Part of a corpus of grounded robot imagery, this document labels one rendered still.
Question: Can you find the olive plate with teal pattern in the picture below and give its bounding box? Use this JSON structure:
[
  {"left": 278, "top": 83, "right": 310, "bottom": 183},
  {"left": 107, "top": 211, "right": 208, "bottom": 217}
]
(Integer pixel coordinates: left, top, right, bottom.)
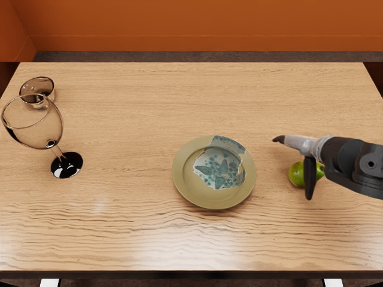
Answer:
[{"left": 171, "top": 135, "right": 257, "bottom": 210}]

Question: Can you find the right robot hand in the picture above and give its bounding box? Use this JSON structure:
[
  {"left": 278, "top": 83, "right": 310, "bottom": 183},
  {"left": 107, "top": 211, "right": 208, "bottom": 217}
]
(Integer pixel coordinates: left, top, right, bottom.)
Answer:
[{"left": 272, "top": 134, "right": 333, "bottom": 201}]

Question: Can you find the clear glass tumbler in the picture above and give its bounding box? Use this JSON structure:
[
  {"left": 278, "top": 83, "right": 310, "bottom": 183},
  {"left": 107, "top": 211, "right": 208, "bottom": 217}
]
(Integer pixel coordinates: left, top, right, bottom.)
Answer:
[{"left": 19, "top": 76, "right": 56, "bottom": 110}]

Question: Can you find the green round fruit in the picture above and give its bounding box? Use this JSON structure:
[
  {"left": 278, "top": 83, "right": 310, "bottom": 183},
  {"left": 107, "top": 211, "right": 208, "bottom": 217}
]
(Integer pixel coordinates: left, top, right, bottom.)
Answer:
[{"left": 288, "top": 161, "right": 325, "bottom": 189}]

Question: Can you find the clear wine glass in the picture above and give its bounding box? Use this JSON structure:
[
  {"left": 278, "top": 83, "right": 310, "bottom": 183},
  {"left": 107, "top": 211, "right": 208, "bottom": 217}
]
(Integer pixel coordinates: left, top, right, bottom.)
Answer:
[{"left": 1, "top": 93, "right": 84, "bottom": 179}]

